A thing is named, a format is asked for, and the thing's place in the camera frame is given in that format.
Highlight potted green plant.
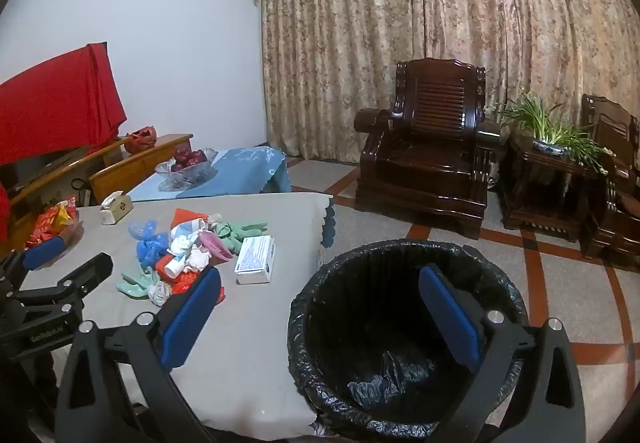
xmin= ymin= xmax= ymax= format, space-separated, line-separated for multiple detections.
xmin=492 ymin=92 xmax=613 ymax=176

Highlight white cardboard box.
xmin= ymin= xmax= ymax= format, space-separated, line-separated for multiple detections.
xmin=234 ymin=235 xmax=277 ymax=285

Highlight dark wooden armchair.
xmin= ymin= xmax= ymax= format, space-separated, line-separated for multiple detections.
xmin=580 ymin=93 xmax=640 ymax=269
xmin=354 ymin=57 xmax=502 ymax=239

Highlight pink package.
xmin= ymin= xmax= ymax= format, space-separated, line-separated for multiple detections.
xmin=197 ymin=230 xmax=233 ymax=264

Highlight orange triangular packet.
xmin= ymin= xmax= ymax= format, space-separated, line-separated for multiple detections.
xmin=170 ymin=208 xmax=210 ymax=230

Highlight red cloth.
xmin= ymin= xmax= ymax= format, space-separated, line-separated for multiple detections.
xmin=0 ymin=42 xmax=127 ymax=166

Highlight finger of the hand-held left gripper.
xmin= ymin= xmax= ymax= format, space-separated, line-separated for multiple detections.
xmin=10 ymin=253 xmax=115 ymax=324
xmin=0 ymin=237 xmax=67 ymax=296

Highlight black bag lined bin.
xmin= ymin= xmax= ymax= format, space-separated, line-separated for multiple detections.
xmin=287 ymin=239 xmax=531 ymax=443

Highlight blue plastic bag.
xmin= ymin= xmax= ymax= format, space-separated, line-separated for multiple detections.
xmin=128 ymin=220 xmax=173 ymax=269

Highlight orange foam net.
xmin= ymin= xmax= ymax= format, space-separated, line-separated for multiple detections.
xmin=154 ymin=253 xmax=226 ymax=306

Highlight beige tissue box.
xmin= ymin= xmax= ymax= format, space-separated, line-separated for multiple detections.
xmin=99 ymin=191 xmax=134 ymax=226

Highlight white crumpled tissue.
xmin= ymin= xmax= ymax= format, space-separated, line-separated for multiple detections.
xmin=170 ymin=234 xmax=211 ymax=274

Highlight bag of red fruit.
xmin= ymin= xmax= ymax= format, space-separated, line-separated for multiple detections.
xmin=155 ymin=148 xmax=219 ymax=191

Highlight dark wooden side table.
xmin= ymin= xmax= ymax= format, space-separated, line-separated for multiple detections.
xmin=497 ymin=133 xmax=608 ymax=244

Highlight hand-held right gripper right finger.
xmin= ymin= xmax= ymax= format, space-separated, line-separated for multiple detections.
xmin=419 ymin=264 xmax=587 ymax=443

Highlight small white crumpled plastic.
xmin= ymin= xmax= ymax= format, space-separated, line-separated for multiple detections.
xmin=147 ymin=280 xmax=172 ymax=307

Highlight red yellow snack packets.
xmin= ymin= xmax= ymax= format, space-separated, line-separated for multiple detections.
xmin=24 ymin=196 xmax=85 ymax=250

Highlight white blue plastic packet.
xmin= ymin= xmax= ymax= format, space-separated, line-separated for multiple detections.
xmin=170 ymin=219 xmax=208 ymax=249

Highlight blue tablecloth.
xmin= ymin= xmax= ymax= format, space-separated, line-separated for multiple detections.
xmin=129 ymin=147 xmax=292 ymax=203

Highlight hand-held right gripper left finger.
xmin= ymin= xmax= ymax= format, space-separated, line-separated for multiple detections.
xmin=55 ymin=267 xmax=223 ymax=443

